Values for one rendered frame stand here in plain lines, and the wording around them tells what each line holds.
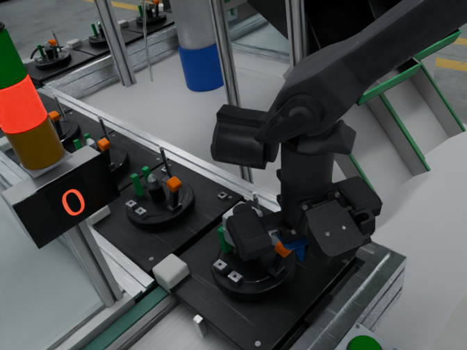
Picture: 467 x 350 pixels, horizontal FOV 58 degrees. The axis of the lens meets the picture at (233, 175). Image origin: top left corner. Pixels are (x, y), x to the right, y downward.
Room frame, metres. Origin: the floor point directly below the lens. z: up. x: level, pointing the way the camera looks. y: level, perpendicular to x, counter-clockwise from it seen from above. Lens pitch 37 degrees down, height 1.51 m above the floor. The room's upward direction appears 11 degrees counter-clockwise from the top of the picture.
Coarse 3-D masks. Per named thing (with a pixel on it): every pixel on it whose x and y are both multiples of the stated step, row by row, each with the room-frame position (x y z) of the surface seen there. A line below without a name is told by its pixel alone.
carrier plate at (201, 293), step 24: (216, 240) 0.54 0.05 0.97; (192, 264) 0.50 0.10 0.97; (312, 264) 0.45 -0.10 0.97; (336, 264) 0.44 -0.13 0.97; (192, 288) 0.45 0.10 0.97; (216, 288) 0.44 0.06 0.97; (288, 288) 0.41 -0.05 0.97; (312, 288) 0.40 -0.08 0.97; (192, 312) 0.41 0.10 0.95; (216, 312) 0.39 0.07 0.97; (240, 312) 0.38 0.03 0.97; (264, 312) 0.38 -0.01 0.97; (288, 312) 0.37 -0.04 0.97; (240, 336) 0.35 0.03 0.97; (264, 336) 0.34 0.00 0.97; (288, 336) 0.34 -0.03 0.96
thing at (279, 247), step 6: (276, 240) 0.43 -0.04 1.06; (276, 246) 0.41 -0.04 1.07; (282, 246) 0.41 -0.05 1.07; (282, 252) 0.40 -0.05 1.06; (288, 252) 0.40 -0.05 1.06; (276, 258) 0.42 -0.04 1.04; (282, 258) 0.41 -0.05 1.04; (276, 264) 0.42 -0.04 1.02; (282, 264) 0.42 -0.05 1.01; (276, 270) 0.42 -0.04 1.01
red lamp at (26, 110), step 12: (24, 84) 0.43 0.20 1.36; (0, 96) 0.42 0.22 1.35; (12, 96) 0.42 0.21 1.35; (24, 96) 0.43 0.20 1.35; (36, 96) 0.44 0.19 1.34; (0, 108) 0.42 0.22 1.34; (12, 108) 0.42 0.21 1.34; (24, 108) 0.42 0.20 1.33; (36, 108) 0.43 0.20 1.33; (0, 120) 0.42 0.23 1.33; (12, 120) 0.42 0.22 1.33; (24, 120) 0.42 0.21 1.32; (36, 120) 0.43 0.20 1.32; (12, 132) 0.42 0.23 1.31
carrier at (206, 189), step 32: (128, 192) 0.74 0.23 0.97; (160, 192) 0.66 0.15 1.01; (192, 192) 0.67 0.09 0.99; (224, 192) 0.67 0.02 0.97; (96, 224) 0.65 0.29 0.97; (128, 224) 0.63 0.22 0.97; (160, 224) 0.60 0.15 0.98; (192, 224) 0.60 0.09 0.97; (128, 256) 0.55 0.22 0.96; (160, 256) 0.53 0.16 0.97
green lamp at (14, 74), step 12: (0, 36) 0.43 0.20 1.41; (0, 48) 0.43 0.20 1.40; (12, 48) 0.44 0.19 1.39; (0, 60) 0.42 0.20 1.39; (12, 60) 0.43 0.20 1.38; (0, 72) 0.42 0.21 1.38; (12, 72) 0.43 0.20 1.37; (24, 72) 0.44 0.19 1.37; (0, 84) 0.42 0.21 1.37; (12, 84) 0.42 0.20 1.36
